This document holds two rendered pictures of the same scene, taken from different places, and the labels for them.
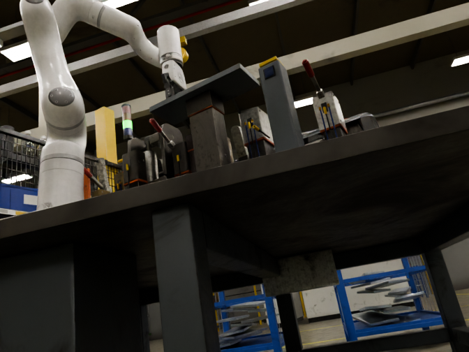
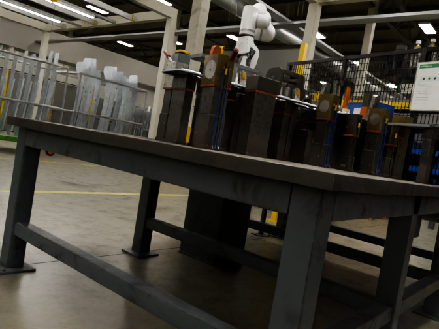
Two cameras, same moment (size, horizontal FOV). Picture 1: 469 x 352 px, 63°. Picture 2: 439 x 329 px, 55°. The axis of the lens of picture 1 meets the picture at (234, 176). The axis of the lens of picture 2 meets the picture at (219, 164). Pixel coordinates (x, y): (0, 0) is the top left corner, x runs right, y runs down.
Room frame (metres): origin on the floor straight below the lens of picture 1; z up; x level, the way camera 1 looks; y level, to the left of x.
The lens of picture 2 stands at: (2.30, -1.92, 0.71)
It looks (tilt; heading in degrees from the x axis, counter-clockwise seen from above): 2 degrees down; 118
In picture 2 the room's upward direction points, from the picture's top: 9 degrees clockwise
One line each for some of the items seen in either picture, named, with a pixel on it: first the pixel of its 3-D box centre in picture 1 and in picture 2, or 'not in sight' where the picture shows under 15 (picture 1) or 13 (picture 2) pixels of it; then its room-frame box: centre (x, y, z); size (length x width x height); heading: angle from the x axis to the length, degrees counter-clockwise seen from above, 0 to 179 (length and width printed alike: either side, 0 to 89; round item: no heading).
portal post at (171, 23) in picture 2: not in sight; (159, 94); (-3.45, 5.46, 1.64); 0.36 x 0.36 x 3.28; 79
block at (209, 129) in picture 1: (213, 158); not in sight; (1.15, 0.06, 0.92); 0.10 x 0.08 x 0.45; 63
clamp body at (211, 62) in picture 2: not in sight; (214, 103); (1.47, -0.50, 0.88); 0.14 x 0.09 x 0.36; 153
